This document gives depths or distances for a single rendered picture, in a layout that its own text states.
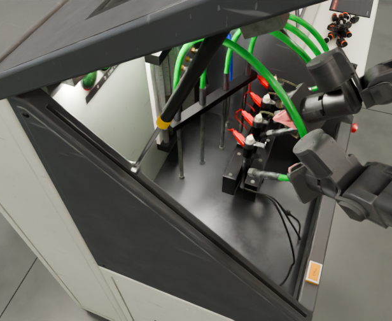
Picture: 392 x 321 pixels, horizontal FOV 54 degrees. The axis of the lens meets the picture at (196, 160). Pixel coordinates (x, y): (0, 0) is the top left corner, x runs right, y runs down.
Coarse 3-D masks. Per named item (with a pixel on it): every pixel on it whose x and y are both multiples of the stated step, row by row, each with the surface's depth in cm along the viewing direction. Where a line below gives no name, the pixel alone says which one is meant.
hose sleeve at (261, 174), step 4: (256, 172) 89; (260, 172) 88; (264, 172) 87; (268, 172) 87; (272, 172) 86; (256, 176) 89; (260, 176) 88; (264, 176) 87; (268, 176) 86; (272, 176) 85; (276, 176) 84; (276, 180) 85
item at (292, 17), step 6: (288, 18) 94; (294, 18) 94; (300, 18) 94; (300, 24) 94; (306, 24) 94; (312, 30) 94; (318, 36) 95; (252, 42) 103; (324, 42) 96; (252, 48) 105; (324, 48) 97; (252, 54) 107; (246, 66) 110; (246, 72) 112; (294, 90) 111; (312, 90) 108
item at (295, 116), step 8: (200, 40) 75; (184, 48) 81; (232, 48) 70; (240, 48) 69; (184, 56) 83; (248, 56) 68; (176, 64) 86; (256, 64) 68; (176, 72) 88; (264, 72) 68; (176, 80) 90; (272, 80) 68; (272, 88) 69; (280, 88) 68; (280, 96) 68; (288, 104) 68; (296, 112) 69; (296, 120) 69; (304, 128) 70; (280, 176) 83
